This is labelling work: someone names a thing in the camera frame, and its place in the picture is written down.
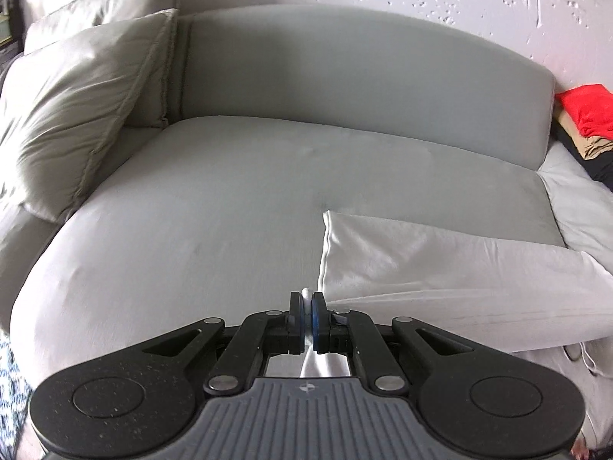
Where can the striped grey white rug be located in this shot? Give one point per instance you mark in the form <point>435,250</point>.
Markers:
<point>14,396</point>

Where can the grey fabric sofa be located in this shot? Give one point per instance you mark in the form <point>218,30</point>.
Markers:
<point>278,114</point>

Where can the front beige throw pillow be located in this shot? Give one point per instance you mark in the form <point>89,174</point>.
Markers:
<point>63,106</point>

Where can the red folded garment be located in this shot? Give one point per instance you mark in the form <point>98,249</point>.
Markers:
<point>590,107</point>

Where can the tan patterned folded garment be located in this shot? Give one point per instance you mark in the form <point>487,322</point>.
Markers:
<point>588,147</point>

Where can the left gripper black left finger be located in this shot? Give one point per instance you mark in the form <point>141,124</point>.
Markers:
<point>140,398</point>

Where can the black folded garment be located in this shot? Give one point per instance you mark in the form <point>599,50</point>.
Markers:
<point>599,168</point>

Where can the light grey sofa blanket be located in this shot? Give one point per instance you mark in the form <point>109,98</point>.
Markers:
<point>582,207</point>

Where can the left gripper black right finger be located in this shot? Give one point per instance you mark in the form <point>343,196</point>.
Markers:
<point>468,396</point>

